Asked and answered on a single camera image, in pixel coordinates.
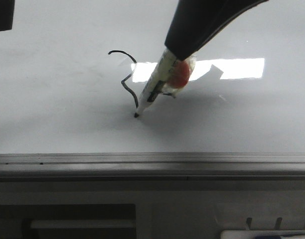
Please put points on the grey whiteboard marker tray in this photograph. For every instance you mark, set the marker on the grey whiteboard marker tray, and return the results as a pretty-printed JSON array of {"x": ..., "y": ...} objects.
[{"x": 162, "y": 208}]

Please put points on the red magnet taped to marker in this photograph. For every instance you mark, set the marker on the red magnet taped to marker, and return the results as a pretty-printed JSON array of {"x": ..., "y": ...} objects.
[{"x": 179, "y": 77}]

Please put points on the white whiteboard with aluminium frame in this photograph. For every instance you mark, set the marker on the white whiteboard with aluminium frame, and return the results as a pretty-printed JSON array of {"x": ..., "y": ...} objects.
[{"x": 64, "y": 112}]

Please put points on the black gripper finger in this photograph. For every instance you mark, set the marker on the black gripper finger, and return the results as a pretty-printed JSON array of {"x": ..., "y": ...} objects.
[{"x": 196, "y": 22}]

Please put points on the white black whiteboard marker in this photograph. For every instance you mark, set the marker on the white black whiteboard marker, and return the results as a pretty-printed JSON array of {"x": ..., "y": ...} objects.
[{"x": 157, "y": 80}]

